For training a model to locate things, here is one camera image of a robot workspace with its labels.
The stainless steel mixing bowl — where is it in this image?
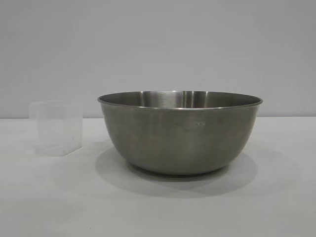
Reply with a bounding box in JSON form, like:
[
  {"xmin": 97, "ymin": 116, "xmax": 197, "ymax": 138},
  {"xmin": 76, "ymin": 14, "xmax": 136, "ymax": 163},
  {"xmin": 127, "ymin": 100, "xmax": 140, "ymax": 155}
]
[{"xmin": 97, "ymin": 90, "xmax": 264, "ymax": 176}]

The clear plastic measuring cup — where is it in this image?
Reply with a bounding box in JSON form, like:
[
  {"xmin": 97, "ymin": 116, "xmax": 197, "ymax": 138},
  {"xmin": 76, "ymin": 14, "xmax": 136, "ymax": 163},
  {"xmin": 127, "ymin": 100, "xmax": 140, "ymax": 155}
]
[{"xmin": 29, "ymin": 100, "xmax": 83, "ymax": 158}]

